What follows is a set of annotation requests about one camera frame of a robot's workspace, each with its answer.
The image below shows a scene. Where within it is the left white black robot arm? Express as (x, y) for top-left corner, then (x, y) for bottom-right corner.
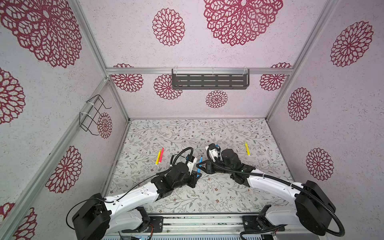
(72, 163), (201, 240)

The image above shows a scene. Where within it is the yellow highlighter pen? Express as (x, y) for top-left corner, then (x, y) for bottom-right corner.
(156, 150), (162, 165)
(245, 142), (251, 156)

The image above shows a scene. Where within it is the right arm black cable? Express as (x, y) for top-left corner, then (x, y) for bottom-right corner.
(206, 146), (346, 238)

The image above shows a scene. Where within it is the pink highlighter pen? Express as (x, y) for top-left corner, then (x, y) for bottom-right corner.
(159, 148), (165, 163)

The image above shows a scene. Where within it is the black wire wall basket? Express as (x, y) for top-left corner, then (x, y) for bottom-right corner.
(79, 95), (113, 139)

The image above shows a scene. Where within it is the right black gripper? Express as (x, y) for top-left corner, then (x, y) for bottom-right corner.
(195, 159), (234, 176)

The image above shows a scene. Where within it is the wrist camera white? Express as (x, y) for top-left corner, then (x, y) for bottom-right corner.
(207, 144), (221, 162)
(186, 155), (197, 174)

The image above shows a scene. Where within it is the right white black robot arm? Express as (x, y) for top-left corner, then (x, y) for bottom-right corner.
(197, 145), (345, 239)

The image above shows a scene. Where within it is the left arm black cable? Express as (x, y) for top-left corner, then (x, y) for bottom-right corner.
(170, 146), (194, 167)

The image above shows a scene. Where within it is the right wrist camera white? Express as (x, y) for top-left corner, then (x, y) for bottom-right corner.
(207, 144), (221, 162)

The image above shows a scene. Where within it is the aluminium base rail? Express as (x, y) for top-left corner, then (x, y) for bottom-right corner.
(106, 213), (258, 238)

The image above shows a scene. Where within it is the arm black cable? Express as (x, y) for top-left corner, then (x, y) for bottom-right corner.
(170, 146), (194, 167)
(206, 146), (346, 238)

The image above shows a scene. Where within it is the blue highlighter pen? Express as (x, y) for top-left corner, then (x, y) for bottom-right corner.
(197, 156), (203, 173)

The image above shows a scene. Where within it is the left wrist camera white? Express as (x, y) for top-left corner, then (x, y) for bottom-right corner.
(186, 155), (197, 174)

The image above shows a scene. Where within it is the dark grey wall shelf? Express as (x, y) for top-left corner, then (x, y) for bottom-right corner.
(171, 69), (250, 90)

